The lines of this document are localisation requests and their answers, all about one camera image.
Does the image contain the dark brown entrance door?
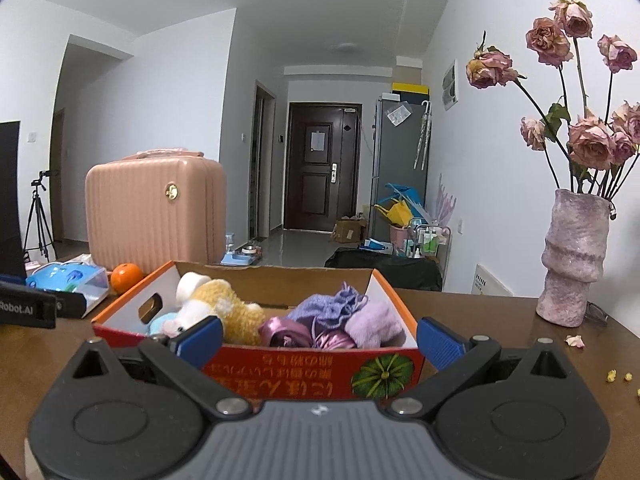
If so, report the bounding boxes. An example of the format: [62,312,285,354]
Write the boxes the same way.
[284,102,362,234]

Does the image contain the black eyeglasses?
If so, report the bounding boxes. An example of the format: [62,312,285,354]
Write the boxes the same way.
[582,302,609,325]

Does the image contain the black paper bag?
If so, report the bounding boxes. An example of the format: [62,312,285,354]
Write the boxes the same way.
[0,120,26,284]

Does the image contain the brown cardboard carton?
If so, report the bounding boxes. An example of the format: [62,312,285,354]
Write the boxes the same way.
[332,217,369,244]

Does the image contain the lavender towel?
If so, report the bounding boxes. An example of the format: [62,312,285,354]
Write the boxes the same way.
[344,299,406,349]

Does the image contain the white folded umbrella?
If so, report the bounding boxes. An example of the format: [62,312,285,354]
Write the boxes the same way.
[413,100,432,170]

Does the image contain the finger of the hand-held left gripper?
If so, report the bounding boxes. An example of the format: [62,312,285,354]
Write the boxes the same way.
[56,292,90,320]

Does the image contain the orange fruit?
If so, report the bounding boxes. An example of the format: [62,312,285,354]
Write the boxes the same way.
[110,262,146,295]

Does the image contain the orange cardboard box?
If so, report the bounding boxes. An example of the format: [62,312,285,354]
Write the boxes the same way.
[91,260,426,402]

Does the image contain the pink ribbed suitcase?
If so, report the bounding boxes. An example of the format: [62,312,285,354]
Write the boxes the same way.
[84,149,227,277]

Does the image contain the bunch of dried pink roses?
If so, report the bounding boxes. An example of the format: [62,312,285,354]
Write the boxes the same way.
[465,0,640,199]

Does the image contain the white flat panel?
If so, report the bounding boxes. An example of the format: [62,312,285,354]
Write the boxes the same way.
[472,263,514,297]

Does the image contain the pink satin scrunchie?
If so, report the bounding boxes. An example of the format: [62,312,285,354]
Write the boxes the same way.
[259,316,314,349]

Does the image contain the purple feather decoration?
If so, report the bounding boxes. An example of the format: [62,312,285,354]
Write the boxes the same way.
[433,173,457,227]

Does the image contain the interior glass door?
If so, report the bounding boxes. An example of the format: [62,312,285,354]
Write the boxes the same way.
[252,79,278,242]

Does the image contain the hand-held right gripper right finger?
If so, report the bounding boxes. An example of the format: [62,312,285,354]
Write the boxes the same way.
[387,316,571,422]

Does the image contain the white wall electrical panel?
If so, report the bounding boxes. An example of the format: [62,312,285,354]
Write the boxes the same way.
[442,59,459,111]

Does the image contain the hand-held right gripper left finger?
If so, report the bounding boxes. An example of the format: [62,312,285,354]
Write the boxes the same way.
[70,316,253,422]

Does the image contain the metal cart with bottles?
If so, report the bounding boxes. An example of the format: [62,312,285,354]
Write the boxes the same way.
[407,217,453,262]

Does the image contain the small blue plush toy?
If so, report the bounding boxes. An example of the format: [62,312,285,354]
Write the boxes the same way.
[147,312,184,339]

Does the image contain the pink textured vase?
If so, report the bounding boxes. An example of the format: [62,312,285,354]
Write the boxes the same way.
[536,188,614,329]

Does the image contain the yellow plush toy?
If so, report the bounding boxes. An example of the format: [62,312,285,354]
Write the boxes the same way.
[175,272,267,346]

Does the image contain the grey refrigerator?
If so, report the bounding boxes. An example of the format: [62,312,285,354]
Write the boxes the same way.
[372,96,431,241]

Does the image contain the black camera tripod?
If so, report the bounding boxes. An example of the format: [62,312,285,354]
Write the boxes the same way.
[22,170,59,264]

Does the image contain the lavender knit pouch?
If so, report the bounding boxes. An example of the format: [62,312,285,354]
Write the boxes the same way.
[287,282,369,329]

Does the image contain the blue pet feeder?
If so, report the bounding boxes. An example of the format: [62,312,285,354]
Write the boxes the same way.
[220,232,262,265]

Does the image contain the black cloth cover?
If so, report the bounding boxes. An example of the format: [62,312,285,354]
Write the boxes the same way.
[324,246,444,292]

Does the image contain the blue tissue pack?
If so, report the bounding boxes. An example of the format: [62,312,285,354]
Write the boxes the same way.
[25,262,110,319]

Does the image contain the yellow and black box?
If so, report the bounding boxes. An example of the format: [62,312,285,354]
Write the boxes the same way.
[391,81,431,104]

